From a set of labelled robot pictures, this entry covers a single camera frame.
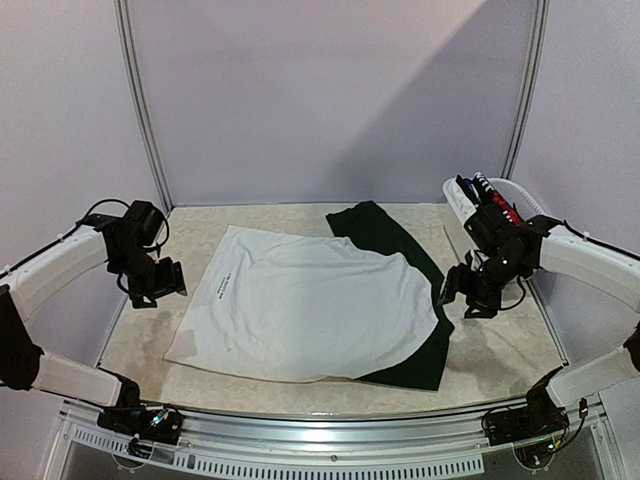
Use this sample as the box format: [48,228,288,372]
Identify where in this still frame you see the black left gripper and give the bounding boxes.
[112,245,187,308]

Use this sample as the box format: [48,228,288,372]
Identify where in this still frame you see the white and green t-shirt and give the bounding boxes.
[165,201,454,391]

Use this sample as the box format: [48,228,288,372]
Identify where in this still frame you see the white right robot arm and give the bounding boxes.
[439,213,639,436]

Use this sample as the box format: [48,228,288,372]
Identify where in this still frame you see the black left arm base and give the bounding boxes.
[97,374,185,445]

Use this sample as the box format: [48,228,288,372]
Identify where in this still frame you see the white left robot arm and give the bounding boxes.
[1,212,187,434]

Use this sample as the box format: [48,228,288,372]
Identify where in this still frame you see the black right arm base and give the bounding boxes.
[481,367,570,452]

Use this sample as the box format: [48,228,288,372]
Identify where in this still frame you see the white plastic laundry basket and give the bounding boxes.
[442,172,545,226]

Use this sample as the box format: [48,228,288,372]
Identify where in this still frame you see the dark patterned clothes pile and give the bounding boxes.
[455,172,523,225]

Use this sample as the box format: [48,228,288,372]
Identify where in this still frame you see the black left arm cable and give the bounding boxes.
[74,198,171,261]

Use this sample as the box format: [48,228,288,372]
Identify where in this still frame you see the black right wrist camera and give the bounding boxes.
[463,204,517,254]

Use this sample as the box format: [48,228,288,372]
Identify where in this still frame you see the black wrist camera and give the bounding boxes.
[124,200,169,251]
[463,204,517,254]

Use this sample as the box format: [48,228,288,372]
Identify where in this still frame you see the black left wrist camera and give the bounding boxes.
[124,200,169,251]

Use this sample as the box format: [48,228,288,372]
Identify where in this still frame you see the left aluminium frame post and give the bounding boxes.
[114,0,174,213]

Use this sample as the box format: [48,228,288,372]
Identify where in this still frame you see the aluminium frame post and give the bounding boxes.
[114,0,174,213]
[500,0,549,179]

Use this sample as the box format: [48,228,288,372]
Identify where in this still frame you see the aluminium front rail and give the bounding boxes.
[45,394,624,479]

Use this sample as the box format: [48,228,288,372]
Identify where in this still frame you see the right aluminium frame post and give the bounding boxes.
[500,0,549,179]

